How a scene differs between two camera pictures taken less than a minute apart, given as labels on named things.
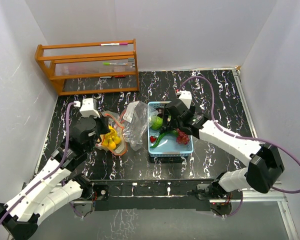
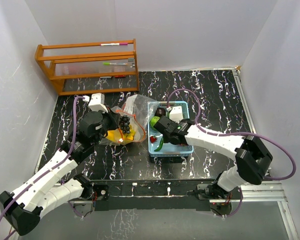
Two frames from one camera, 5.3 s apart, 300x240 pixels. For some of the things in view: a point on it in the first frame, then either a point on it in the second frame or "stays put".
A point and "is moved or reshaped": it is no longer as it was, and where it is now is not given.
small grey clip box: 132,61 stays put
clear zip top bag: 130,125 is moved or reshaped
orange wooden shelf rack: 108,60 stays put
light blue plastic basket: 163,142 stays put
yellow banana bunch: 111,139 to 117,135
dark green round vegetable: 156,122 stays put
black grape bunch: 167,128 is moved or reshaped
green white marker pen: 106,63 stays put
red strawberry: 152,139 stays put
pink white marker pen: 113,44 stays put
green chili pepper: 174,131 to 161,144
